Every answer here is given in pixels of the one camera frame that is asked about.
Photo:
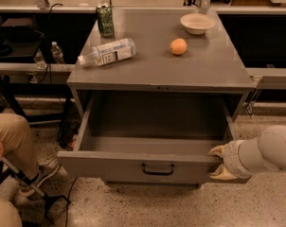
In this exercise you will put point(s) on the green soda can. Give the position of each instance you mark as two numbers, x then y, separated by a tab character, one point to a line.
105	20

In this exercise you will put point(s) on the clear plastic water bottle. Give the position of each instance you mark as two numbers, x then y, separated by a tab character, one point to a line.
108	53

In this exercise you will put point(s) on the grey top drawer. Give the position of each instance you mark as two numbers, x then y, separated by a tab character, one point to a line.
149	137

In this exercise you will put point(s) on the white paper bowl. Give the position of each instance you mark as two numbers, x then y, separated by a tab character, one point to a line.
197	24

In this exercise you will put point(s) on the orange fruit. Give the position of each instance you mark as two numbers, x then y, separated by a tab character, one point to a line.
178	47

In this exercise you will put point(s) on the person leg in khaki trousers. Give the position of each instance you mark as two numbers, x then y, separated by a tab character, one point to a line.
15	134

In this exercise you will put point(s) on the red apple on floor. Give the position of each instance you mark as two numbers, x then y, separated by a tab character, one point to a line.
73	142

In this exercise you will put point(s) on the small standing water bottle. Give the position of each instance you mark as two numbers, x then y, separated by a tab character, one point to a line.
57	53

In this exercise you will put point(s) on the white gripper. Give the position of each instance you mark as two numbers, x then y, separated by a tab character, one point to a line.
232	158

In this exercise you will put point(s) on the grey metal drawer cabinet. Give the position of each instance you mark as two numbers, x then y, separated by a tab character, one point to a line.
210	65

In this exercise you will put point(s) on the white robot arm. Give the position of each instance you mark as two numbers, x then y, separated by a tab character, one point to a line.
272	147

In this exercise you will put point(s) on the black grabber stick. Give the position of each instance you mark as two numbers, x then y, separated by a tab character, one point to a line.
49	200

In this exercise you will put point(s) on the grey sneaker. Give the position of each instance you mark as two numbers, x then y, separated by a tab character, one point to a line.
46	171

